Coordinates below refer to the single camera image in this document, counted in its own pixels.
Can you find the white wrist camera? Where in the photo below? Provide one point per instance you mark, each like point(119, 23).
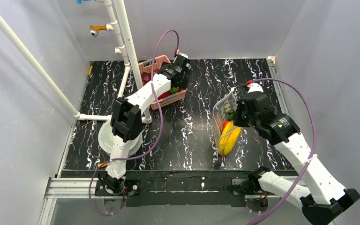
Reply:
point(253, 87)
point(180, 58)

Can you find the clear polka dot zip bag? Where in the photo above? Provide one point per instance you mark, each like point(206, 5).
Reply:
point(227, 102)

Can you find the blue toy faucet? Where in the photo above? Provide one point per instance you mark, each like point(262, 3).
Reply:
point(81, 1)

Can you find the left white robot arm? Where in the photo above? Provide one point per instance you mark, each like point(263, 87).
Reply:
point(121, 136)

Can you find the green toy vegetable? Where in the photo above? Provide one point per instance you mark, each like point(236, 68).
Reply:
point(174, 90)

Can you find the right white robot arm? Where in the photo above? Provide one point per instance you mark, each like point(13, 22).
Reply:
point(322, 198)

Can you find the orange toy carrot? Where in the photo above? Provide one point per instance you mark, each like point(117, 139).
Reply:
point(226, 118)

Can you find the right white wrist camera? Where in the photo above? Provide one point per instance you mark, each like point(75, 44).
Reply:
point(253, 87)

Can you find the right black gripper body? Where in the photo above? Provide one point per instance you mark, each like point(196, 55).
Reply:
point(240, 113)

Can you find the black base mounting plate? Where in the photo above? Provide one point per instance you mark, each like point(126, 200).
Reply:
point(147, 188)

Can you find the orange toy faucet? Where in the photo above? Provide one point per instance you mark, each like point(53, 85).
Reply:
point(94, 30)

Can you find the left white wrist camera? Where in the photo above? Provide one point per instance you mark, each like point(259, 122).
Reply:
point(180, 58)

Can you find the yellow toy bananas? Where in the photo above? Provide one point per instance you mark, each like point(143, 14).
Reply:
point(228, 139)

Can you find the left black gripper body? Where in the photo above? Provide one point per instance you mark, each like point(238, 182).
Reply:
point(179, 80)

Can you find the red toy pepper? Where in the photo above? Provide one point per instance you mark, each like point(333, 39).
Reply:
point(164, 95)

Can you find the orange handled screwdriver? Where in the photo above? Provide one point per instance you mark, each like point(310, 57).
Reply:
point(103, 165)

